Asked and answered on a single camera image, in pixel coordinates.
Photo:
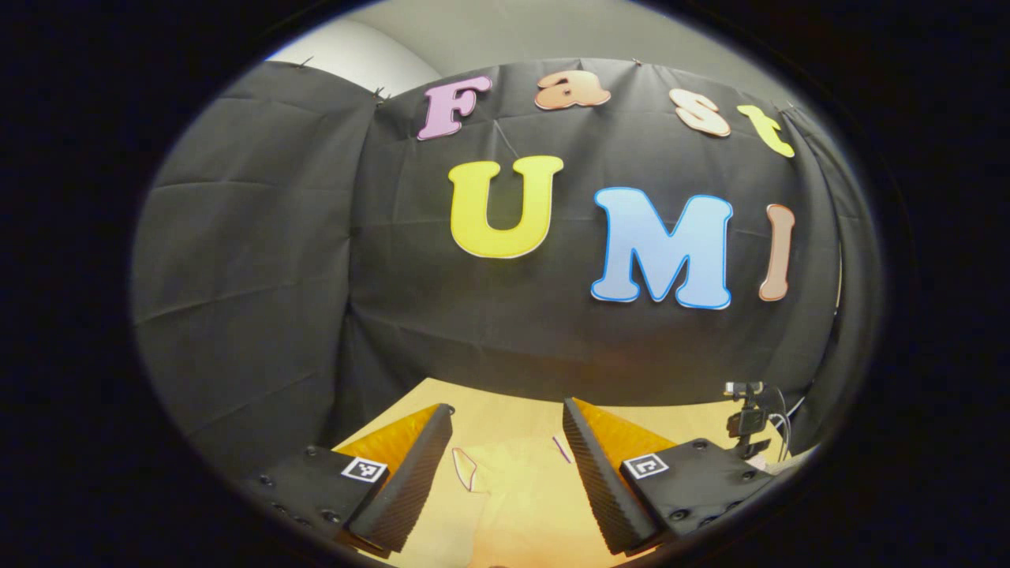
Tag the black backdrop cloth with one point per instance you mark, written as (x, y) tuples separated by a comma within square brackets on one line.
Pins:
[(505, 331)]

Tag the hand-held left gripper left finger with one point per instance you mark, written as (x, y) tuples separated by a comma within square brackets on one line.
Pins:
[(414, 489)]

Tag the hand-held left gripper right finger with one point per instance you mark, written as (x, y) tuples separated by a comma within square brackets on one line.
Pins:
[(596, 489)]

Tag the orange T-shirt with collar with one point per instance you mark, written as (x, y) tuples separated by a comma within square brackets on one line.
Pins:
[(521, 513)]

